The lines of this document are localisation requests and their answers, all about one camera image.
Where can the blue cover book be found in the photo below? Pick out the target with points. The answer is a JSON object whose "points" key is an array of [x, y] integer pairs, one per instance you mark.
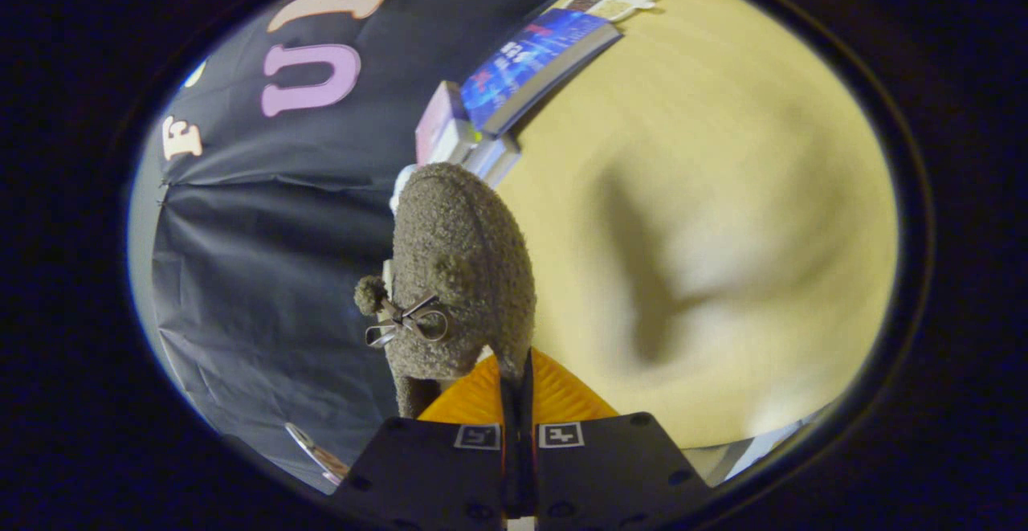
{"points": [[530, 61]]}

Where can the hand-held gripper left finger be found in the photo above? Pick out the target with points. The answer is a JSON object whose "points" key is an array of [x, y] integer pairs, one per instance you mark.
{"points": [[434, 475]]}

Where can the white fluffy ball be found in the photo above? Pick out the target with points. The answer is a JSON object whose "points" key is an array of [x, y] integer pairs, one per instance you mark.
{"points": [[401, 189]]}

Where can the white cover book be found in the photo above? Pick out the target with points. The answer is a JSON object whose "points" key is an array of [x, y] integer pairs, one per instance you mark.
{"points": [[490, 157]]}

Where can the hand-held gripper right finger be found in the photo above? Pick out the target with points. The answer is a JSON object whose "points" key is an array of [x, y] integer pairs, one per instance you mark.
{"points": [[610, 467]]}

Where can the black backdrop cloth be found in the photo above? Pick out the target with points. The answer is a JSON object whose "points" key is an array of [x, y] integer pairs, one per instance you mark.
{"points": [[265, 234]]}

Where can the fuzzy brown shoe with bow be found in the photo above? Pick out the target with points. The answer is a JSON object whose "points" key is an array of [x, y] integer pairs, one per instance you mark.
{"points": [[458, 274]]}

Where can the white patterned flat strip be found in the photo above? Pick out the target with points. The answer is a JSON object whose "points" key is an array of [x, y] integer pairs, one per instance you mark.
{"points": [[317, 452]]}

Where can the pink cover book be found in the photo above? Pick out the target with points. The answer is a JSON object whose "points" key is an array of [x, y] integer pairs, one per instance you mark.
{"points": [[438, 117]]}

